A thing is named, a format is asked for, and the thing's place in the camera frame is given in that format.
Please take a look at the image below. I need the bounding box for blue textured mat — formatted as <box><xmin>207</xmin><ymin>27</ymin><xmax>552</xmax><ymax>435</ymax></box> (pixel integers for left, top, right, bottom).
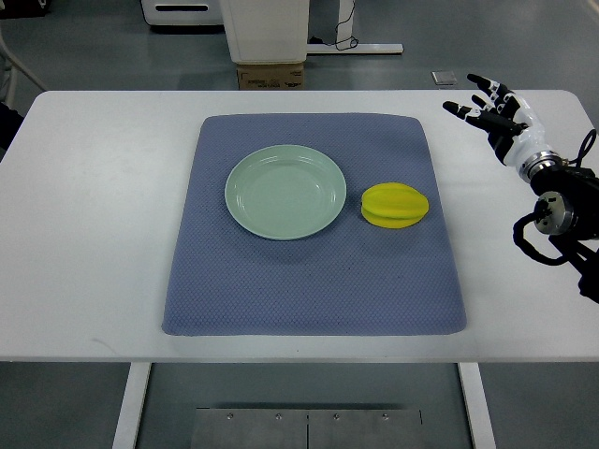
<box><xmin>162</xmin><ymin>113</ymin><xmax>467</xmax><ymax>336</ymax></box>

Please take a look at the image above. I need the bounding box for metal base plate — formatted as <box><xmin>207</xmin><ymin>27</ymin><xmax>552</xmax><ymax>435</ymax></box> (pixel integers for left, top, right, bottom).
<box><xmin>191</xmin><ymin>408</ymin><xmax>426</xmax><ymax>448</ymax></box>

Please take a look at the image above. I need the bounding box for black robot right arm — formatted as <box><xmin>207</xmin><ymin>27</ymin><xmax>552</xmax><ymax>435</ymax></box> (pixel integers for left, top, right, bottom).
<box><xmin>513</xmin><ymin>129</ymin><xmax>598</xmax><ymax>302</ymax></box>

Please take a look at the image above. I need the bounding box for white chair frame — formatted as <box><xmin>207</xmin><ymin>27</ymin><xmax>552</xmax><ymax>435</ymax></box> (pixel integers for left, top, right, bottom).
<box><xmin>1</xmin><ymin>36</ymin><xmax>48</xmax><ymax>107</ymax></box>

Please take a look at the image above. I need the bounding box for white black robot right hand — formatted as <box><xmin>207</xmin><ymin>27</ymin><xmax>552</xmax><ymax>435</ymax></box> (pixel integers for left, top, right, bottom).
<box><xmin>443</xmin><ymin>74</ymin><xmax>559</xmax><ymax>179</ymax></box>

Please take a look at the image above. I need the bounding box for light green plate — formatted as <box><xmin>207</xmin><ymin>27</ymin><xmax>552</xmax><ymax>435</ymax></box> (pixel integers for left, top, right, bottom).
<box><xmin>224</xmin><ymin>145</ymin><xmax>347</xmax><ymax>240</ymax></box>

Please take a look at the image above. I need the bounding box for grey floor plate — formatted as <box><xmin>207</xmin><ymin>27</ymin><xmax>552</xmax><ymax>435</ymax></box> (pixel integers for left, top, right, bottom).
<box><xmin>431</xmin><ymin>70</ymin><xmax>458</xmax><ymax>86</ymax></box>

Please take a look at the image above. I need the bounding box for cardboard box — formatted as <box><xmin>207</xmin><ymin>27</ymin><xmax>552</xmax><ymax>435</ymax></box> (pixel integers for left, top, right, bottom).
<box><xmin>236</xmin><ymin>63</ymin><xmax>304</xmax><ymax>91</ymax></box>

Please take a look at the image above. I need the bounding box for black cable on floor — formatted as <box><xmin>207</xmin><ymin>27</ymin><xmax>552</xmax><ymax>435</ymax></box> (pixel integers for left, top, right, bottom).
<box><xmin>308</xmin><ymin>0</ymin><xmax>360</xmax><ymax>51</ymax></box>

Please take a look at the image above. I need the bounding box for white bin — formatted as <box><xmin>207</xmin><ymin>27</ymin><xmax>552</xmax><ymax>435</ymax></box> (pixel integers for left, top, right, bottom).
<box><xmin>219</xmin><ymin>0</ymin><xmax>310</xmax><ymax>65</ymax></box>

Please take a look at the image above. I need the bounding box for white appliance with slot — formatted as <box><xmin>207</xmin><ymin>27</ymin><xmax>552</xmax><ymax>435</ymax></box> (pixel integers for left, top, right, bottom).
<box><xmin>140</xmin><ymin>0</ymin><xmax>224</xmax><ymax>26</ymax></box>

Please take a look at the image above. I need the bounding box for white table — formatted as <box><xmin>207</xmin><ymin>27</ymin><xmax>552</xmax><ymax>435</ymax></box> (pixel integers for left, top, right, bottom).
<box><xmin>1</xmin><ymin>90</ymin><xmax>598</xmax><ymax>448</ymax></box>

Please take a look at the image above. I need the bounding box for yellow starfruit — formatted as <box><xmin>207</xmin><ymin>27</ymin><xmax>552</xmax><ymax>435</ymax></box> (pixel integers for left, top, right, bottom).
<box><xmin>360</xmin><ymin>182</ymin><xmax>430</xmax><ymax>229</ymax></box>

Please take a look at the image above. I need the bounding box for white desk leg base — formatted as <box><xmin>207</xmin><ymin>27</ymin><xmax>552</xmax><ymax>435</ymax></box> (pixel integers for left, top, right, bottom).
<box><xmin>306</xmin><ymin>0</ymin><xmax>404</xmax><ymax>56</ymax></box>

